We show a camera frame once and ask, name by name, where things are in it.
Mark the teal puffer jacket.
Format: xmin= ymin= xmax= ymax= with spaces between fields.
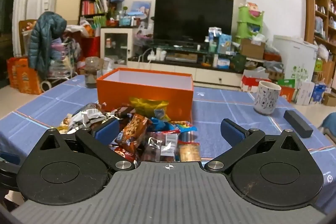
xmin=28 ymin=11 xmax=67 ymax=75

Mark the low television stand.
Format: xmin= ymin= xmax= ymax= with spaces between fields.
xmin=128 ymin=42 xmax=244 ymax=88

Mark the glass jar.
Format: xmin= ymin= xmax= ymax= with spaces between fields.
xmin=84 ymin=57 xmax=104 ymax=89

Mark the blue framed picture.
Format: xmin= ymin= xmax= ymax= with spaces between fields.
xmin=130 ymin=1 xmax=152 ymax=20

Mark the orange cardboard box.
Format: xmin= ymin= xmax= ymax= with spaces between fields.
xmin=96 ymin=68 xmax=194 ymax=122

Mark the black flat television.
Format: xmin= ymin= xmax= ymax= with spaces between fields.
xmin=154 ymin=0 xmax=234 ymax=43

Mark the silver snack packet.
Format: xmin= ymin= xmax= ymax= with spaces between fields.
xmin=67 ymin=110 xmax=105 ymax=133

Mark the orange chocolate chip cookie packet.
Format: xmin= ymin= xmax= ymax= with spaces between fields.
xmin=115 ymin=114 xmax=153 ymax=156

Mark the clear biscuit packet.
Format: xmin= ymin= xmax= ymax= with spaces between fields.
xmin=178 ymin=143 xmax=201 ymax=162

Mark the green plastic rack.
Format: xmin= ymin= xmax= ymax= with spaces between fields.
xmin=236 ymin=5 xmax=264 ymax=43

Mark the rainbow striped snack packet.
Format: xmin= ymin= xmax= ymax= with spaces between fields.
xmin=171 ymin=121 xmax=198 ymax=133

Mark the white cat print mug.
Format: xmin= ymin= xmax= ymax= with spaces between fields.
xmin=253 ymin=80 xmax=282 ymax=115

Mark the blue chair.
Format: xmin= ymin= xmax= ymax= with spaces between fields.
xmin=318 ymin=112 xmax=336 ymax=146

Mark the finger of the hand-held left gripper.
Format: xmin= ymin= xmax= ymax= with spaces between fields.
xmin=0 ymin=151 xmax=21 ymax=191

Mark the beige blue snack packet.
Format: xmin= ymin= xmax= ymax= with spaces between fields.
xmin=58 ymin=116 xmax=79 ymax=134

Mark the red white box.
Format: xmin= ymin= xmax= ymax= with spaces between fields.
xmin=241 ymin=74 xmax=273 ymax=92

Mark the black rectangular case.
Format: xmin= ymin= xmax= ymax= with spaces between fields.
xmin=283 ymin=110 xmax=314 ymax=138

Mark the orange paper bag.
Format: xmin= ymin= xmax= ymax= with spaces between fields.
xmin=7 ymin=56 xmax=20 ymax=89
xmin=16 ymin=57 xmax=44 ymax=95

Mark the white small fridge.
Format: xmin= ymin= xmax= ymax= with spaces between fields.
xmin=273 ymin=35 xmax=319 ymax=83

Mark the white glass door cabinet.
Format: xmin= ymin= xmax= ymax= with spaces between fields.
xmin=100 ymin=27 xmax=133 ymax=67

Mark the metal laundry cart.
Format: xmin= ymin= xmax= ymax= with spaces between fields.
xmin=49 ymin=38 xmax=82 ymax=86

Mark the wooden shelf unit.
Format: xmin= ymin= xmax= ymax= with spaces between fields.
xmin=304 ymin=0 xmax=336 ymax=83

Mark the brown cardboard box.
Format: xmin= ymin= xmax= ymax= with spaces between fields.
xmin=240 ymin=38 xmax=265 ymax=60

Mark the yellow snack bag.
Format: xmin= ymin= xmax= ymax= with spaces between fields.
xmin=129 ymin=97 xmax=171 ymax=121

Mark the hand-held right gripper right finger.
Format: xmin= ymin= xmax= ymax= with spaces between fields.
xmin=205 ymin=119 xmax=306 ymax=171

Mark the clear packet with white label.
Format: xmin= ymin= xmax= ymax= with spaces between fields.
xmin=146 ymin=132 xmax=180 ymax=162

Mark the blue checked tablecloth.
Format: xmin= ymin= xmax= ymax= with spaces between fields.
xmin=0 ymin=74 xmax=336 ymax=216

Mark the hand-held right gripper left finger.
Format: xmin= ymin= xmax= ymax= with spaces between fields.
xmin=34 ymin=119 xmax=136 ymax=170

